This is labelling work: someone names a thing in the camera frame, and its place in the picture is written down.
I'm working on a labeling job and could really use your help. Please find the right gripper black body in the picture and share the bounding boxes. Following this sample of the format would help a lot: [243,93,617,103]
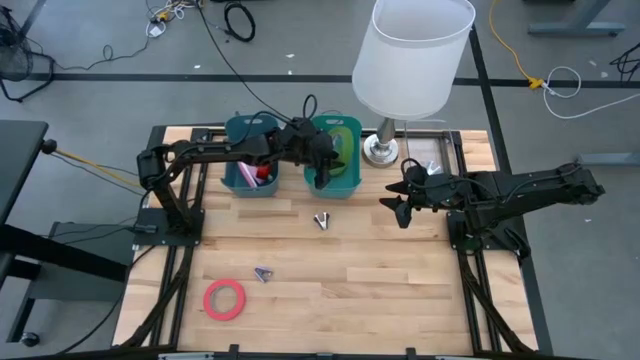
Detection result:
[396,158,454,230]

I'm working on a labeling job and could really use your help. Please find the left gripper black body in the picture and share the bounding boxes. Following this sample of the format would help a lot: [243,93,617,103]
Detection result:
[279,116,337,192]

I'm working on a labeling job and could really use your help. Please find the red stapler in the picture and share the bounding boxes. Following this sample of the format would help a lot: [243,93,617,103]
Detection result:
[254,162,275,184]

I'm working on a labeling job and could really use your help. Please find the red tape roll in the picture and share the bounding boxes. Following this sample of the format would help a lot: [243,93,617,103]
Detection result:
[202,278,247,322]

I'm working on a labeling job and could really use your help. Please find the teal plastic bin with label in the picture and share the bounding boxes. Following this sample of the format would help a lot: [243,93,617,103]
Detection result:
[303,114,365,200]

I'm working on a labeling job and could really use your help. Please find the clear plastic container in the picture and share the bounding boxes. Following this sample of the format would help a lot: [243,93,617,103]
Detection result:
[402,117,464,176]

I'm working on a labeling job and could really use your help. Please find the dark teal plastic bin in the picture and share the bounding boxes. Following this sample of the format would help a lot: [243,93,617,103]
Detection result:
[223,113,281,199]

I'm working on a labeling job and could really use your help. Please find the silver table lamp white shade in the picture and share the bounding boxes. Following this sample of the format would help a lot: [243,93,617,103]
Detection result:
[351,0,478,170]

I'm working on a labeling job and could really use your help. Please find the grey floor bar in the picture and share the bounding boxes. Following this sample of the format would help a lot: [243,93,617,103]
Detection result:
[573,151,640,167]

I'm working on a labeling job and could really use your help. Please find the grey desk foot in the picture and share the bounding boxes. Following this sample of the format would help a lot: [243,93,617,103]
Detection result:
[527,0,627,38]

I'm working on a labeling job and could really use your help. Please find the grey floor plate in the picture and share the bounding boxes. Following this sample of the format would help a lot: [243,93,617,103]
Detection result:
[29,221,137,303]

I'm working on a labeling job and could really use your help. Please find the black side table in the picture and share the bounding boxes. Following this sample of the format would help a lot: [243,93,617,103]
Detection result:
[0,118,130,346]

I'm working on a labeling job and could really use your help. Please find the black floor fan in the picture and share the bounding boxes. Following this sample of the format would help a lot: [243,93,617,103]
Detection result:
[0,4,57,104]

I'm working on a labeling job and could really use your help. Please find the long black floor cable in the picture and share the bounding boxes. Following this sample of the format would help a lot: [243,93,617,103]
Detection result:
[192,0,305,129]

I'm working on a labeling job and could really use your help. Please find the black coiled cable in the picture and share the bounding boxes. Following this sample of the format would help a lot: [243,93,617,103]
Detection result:
[222,1,257,44]

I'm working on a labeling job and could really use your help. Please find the black cable bundle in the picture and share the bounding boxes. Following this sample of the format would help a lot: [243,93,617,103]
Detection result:
[119,243,195,349]
[457,249,536,354]

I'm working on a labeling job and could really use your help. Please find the yellow extension cable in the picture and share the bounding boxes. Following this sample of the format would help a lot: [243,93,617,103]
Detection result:
[488,0,546,92]

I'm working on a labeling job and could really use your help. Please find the white floor cable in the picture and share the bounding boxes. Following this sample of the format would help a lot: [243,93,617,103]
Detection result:
[541,64,640,121]

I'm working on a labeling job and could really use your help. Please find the tangled white yellow cables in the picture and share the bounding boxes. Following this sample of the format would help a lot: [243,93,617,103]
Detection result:
[147,0,204,25]

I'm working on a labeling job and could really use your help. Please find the black aluminium table frame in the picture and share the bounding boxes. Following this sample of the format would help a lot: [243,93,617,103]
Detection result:
[112,124,540,360]

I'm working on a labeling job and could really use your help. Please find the thin black floor cable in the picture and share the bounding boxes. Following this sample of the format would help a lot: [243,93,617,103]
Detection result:
[49,34,151,72]

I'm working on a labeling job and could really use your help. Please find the orange cable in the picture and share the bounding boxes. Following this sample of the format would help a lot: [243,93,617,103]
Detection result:
[53,146,144,191]

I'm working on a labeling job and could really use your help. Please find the black cable tangle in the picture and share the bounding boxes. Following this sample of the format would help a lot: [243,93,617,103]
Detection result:
[608,41,640,84]

